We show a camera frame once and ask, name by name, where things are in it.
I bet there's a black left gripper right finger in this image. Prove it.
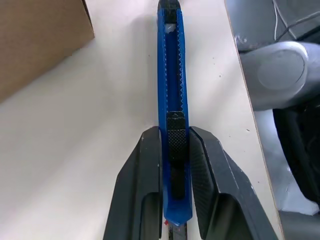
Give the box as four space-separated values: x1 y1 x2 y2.
189 126 280 240

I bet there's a black robot leg part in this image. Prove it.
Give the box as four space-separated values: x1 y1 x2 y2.
271 101 320 217

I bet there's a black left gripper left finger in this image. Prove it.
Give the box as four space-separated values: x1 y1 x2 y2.
103 126 165 240

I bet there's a brown cardboard box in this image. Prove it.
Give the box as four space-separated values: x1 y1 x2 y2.
0 0 96 105

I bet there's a silver robot body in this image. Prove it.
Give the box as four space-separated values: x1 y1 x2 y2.
236 41 320 113

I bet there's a thin white cable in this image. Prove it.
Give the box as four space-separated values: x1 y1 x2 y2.
272 0 285 42

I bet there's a blue pen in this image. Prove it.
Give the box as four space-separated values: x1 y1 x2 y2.
156 0 195 240

